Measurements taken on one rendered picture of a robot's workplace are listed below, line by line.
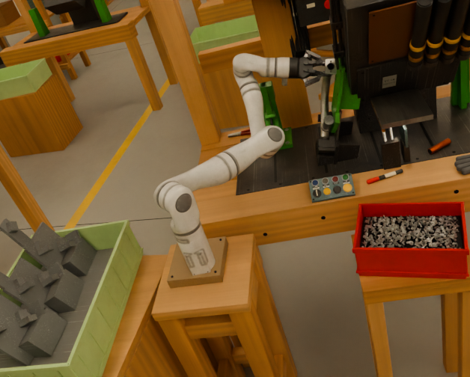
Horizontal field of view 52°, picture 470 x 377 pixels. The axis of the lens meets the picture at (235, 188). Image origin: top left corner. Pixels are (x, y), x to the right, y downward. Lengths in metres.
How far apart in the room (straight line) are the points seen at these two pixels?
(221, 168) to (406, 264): 0.62
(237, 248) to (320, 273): 1.08
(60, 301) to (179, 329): 0.41
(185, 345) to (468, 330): 0.92
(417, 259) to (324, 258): 1.33
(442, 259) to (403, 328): 0.99
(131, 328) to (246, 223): 0.53
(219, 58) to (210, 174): 0.80
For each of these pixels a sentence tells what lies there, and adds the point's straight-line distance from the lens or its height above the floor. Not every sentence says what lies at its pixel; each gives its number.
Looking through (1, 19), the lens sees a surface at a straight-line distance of 7.34.
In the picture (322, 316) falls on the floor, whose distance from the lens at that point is 2.53.
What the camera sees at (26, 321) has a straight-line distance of 1.71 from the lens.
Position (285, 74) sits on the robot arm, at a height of 1.26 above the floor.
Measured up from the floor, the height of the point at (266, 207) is 0.90.
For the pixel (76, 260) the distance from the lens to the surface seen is 1.89.
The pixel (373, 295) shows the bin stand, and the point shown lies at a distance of 1.56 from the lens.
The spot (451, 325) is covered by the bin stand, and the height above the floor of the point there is 0.32.
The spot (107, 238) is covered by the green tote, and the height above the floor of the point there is 0.89.
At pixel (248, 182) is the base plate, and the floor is 0.90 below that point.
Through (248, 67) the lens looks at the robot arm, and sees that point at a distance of 1.79.
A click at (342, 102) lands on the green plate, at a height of 1.14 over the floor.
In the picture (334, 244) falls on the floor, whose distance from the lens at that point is 2.86.
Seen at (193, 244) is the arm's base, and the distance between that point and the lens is 1.53.
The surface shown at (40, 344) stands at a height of 0.90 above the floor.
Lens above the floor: 1.96
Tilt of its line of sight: 34 degrees down
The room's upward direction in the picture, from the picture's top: 18 degrees counter-clockwise
